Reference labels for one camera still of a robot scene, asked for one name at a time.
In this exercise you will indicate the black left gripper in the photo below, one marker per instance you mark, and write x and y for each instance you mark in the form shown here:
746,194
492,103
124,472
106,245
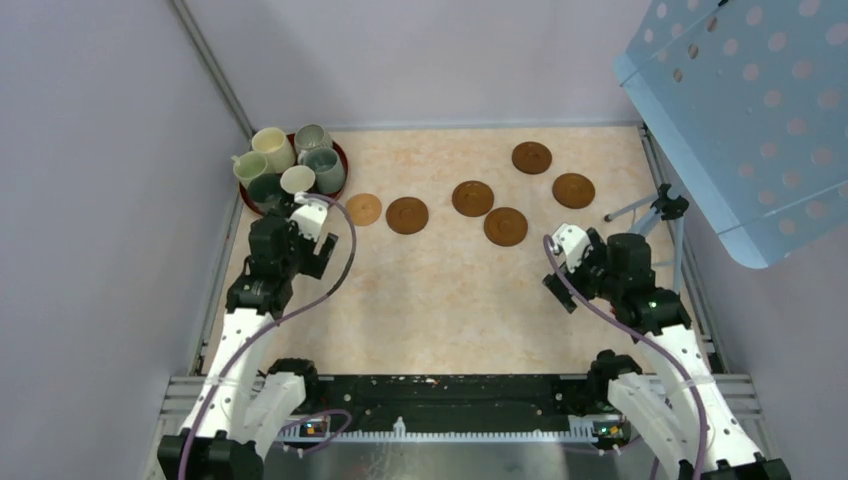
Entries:
313,264

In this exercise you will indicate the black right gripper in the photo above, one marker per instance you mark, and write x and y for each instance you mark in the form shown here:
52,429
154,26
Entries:
597,254

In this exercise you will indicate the small white cup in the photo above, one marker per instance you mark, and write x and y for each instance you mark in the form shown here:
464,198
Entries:
296,179

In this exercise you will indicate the light brown wooden coaster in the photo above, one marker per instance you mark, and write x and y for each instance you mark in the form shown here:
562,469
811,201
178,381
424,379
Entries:
364,209

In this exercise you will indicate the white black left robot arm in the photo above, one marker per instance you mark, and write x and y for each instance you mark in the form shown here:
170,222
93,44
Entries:
233,424

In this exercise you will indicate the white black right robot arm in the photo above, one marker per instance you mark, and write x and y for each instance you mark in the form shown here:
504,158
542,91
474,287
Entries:
690,429

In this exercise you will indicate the cream ceramic cup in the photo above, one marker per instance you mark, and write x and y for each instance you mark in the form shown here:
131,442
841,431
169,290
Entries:
274,145

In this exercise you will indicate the grey ribbed cup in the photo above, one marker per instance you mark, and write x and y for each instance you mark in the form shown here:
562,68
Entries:
310,137

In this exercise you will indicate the dark green mug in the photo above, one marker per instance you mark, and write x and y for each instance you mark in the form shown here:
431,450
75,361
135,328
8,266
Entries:
265,193

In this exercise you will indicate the dark red round tray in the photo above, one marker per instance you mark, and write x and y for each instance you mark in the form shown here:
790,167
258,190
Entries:
345,161

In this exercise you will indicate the grey green mug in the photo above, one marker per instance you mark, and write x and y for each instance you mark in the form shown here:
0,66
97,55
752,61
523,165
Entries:
326,164

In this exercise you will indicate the pale green mug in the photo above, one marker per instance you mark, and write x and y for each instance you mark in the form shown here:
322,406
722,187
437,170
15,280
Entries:
249,166

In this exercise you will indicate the grey tripod stand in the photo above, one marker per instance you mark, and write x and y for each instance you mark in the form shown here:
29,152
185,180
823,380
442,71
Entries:
668,204

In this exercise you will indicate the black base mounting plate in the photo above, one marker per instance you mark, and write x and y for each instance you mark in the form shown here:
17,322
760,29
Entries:
502,403

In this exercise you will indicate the blue perforated metal panel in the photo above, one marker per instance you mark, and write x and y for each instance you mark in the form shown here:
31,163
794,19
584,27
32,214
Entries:
748,101

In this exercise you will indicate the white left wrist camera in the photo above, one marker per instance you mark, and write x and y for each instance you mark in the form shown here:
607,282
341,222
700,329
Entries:
310,214

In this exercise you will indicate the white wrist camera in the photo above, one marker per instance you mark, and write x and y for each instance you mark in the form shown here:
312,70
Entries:
310,214
570,242

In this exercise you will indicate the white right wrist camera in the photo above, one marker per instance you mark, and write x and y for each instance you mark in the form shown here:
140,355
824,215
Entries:
570,242

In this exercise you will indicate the aluminium frame rail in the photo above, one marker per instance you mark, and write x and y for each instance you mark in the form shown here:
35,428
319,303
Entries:
606,433

